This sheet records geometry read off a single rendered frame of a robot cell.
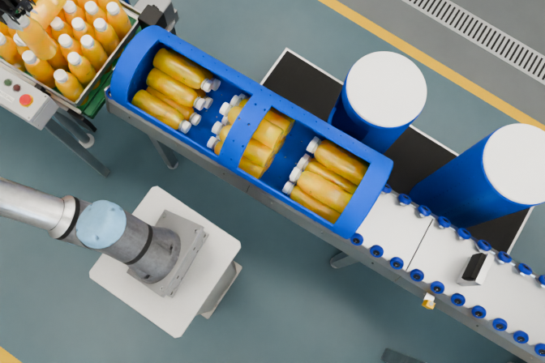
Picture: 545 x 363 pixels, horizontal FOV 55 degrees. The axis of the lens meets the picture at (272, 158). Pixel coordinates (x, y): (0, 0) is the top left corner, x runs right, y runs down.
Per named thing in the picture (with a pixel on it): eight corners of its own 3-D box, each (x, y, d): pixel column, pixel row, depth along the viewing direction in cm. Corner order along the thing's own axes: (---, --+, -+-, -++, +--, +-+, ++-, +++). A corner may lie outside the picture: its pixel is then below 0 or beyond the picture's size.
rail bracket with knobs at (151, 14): (155, 44, 196) (150, 32, 186) (139, 36, 197) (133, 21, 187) (169, 24, 198) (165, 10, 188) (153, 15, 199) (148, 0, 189)
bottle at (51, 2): (67, -3, 171) (32, 42, 167) (67, 4, 178) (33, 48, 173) (47, -16, 169) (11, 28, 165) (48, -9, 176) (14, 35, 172)
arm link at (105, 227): (134, 266, 130) (90, 244, 121) (106, 258, 139) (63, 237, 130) (156, 223, 134) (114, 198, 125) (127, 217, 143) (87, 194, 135)
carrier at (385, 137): (344, 117, 271) (302, 152, 266) (387, 36, 187) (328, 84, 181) (382, 159, 267) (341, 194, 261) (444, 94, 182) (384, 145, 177)
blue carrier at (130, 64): (340, 245, 174) (358, 233, 147) (120, 113, 183) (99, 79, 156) (379, 174, 182) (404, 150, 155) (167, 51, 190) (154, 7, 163)
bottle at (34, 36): (45, 36, 169) (19, 5, 151) (62, 48, 168) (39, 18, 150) (30, 53, 167) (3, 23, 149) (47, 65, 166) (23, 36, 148)
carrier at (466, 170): (462, 239, 258) (464, 182, 265) (566, 211, 173) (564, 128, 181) (405, 232, 258) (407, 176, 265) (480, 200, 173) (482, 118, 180)
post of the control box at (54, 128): (105, 177, 273) (27, 111, 177) (99, 173, 274) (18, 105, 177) (110, 171, 274) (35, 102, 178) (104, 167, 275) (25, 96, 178)
